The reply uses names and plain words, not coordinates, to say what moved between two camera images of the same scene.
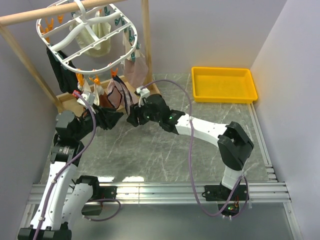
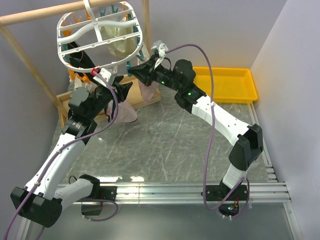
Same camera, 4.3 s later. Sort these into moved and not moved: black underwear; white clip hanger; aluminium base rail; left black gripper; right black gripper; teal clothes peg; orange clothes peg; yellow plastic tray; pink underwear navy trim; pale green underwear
Moved: white clip hanger; orange clothes peg; left black gripper; right black gripper; teal clothes peg; pale green underwear; black underwear; pink underwear navy trim
Not moved: yellow plastic tray; aluminium base rail
